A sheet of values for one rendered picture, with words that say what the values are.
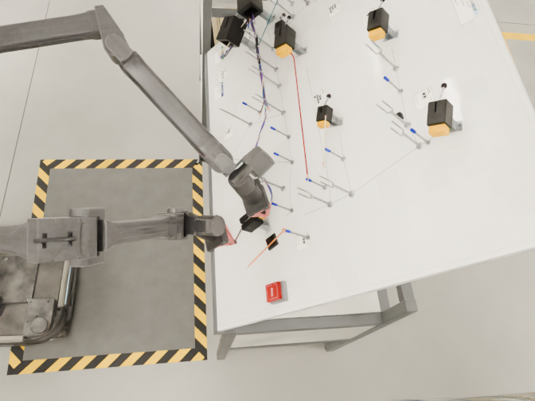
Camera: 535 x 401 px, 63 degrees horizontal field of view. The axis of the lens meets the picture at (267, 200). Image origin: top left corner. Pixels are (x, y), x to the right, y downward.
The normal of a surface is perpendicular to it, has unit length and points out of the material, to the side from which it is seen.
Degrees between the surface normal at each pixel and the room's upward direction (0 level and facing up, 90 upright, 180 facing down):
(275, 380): 0
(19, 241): 34
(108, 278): 0
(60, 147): 0
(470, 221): 52
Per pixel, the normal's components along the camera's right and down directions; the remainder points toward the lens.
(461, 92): -0.69, -0.26
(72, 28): 0.16, 0.06
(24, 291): 0.14, -0.44
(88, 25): -0.06, 0.10
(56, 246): 0.80, 0.01
